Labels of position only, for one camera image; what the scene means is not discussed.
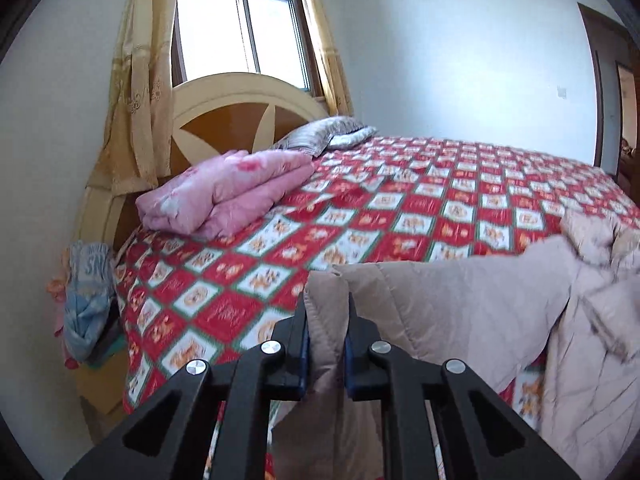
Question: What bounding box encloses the beige quilted down coat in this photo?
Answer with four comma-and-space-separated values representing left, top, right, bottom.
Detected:
272, 211, 639, 479

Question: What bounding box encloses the wooden nightstand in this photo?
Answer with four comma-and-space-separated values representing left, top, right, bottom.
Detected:
73, 350, 128, 444

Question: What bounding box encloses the red patchwork bear bedspread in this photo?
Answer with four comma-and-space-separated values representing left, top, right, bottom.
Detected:
115, 138, 639, 435

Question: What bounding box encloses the blue printed cloth on nightstand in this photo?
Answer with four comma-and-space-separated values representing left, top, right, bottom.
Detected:
46, 240, 122, 370

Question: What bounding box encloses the pink folded quilt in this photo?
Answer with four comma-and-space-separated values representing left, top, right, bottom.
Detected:
136, 150, 316, 240

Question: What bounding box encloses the yellow left curtain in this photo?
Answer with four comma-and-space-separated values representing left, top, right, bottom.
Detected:
89, 0, 177, 196

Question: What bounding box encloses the yellow curtain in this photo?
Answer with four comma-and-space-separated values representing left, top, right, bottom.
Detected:
89, 0, 177, 196
302, 0, 354, 116

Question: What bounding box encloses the cream wooden headboard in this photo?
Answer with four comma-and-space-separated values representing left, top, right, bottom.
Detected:
73, 73, 328, 249

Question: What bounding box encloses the grey striped pillow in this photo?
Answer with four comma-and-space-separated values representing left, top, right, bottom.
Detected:
271, 116, 378, 158

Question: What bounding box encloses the yellow right curtain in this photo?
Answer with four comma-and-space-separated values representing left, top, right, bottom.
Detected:
302, 0, 354, 116

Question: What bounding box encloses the brown wooden door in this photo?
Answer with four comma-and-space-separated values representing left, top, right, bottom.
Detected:
617, 64, 639, 204

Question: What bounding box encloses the window with grey frame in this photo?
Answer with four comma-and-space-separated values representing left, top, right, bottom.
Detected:
171, 0, 322, 96

